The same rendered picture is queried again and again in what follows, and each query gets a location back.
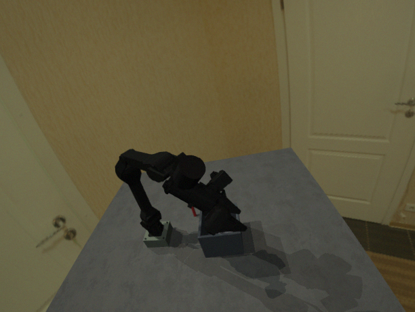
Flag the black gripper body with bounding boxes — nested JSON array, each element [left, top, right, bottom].
[[185, 182, 229, 236]]

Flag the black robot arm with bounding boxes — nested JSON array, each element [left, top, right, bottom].
[[115, 149, 233, 237]]

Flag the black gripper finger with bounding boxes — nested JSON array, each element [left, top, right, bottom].
[[219, 190, 241, 214], [217, 208, 248, 234]]

